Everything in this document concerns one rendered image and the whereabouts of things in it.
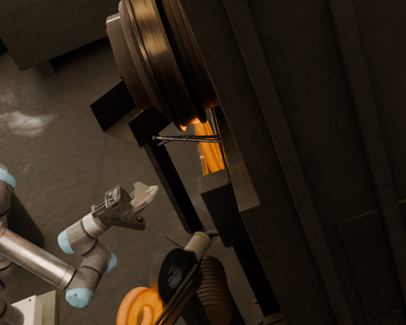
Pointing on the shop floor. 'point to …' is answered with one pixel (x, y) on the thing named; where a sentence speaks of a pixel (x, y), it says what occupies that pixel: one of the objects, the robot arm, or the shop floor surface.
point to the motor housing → (217, 295)
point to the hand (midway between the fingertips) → (156, 190)
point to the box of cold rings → (48, 28)
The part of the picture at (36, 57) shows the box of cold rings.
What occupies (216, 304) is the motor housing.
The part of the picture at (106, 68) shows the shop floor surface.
